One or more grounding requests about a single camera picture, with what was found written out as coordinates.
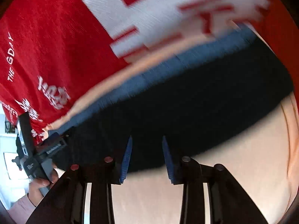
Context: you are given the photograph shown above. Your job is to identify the peach towel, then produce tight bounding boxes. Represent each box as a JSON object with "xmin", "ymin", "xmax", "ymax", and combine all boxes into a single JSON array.
[{"xmin": 45, "ymin": 25, "xmax": 299, "ymax": 224}]

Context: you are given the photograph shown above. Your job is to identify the person's left hand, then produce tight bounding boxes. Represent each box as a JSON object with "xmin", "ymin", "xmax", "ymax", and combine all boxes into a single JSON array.
[{"xmin": 27, "ymin": 169, "xmax": 59, "ymax": 207}]

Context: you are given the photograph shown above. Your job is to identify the black pants with blue trim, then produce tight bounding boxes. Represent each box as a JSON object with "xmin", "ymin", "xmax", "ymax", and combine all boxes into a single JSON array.
[{"xmin": 53, "ymin": 27, "xmax": 293, "ymax": 172}]

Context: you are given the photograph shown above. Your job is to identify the pink sleeve left forearm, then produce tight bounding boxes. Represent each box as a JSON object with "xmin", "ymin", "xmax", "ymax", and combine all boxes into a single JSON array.
[{"xmin": 8, "ymin": 194, "xmax": 36, "ymax": 224}]

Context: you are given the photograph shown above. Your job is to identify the red sofa cover white characters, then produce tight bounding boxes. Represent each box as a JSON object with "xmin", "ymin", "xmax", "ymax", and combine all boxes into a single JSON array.
[{"xmin": 1, "ymin": 0, "xmax": 298, "ymax": 144}]

